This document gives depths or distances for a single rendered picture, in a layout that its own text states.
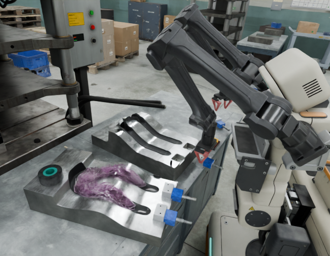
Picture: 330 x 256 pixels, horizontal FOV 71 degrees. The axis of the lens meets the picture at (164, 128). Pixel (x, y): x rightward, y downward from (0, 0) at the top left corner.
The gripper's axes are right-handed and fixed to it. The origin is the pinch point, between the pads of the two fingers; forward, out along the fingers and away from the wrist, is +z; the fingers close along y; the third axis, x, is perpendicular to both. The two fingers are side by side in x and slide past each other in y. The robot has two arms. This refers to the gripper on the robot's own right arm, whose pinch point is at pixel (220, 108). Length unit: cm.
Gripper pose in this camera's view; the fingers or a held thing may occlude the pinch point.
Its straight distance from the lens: 146.2
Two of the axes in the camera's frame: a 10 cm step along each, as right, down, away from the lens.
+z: -0.6, 8.5, 5.2
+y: -8.5, 2.3, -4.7
